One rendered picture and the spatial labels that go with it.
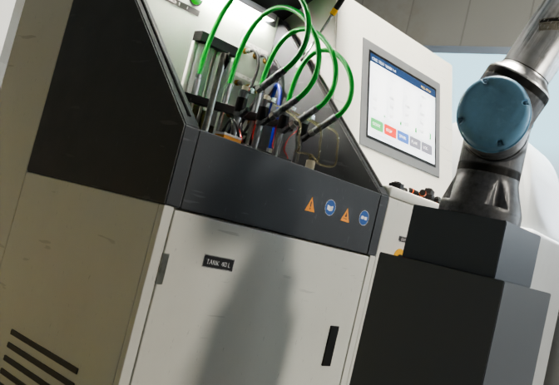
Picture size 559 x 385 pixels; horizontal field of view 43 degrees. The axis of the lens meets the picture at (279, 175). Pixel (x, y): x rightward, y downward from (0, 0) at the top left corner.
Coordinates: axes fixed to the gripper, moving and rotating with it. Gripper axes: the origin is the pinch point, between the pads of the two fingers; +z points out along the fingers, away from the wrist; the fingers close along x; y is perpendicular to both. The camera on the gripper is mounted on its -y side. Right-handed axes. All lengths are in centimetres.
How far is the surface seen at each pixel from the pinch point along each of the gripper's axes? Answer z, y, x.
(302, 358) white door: 66, 56, 10
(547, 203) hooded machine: 91, -15, 194
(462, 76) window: 110, -131, 239
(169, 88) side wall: 19.9, 15.7, -28.8
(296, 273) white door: 49, 42, 5
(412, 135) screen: 52, -11, 79
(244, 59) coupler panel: 48, -35, 21
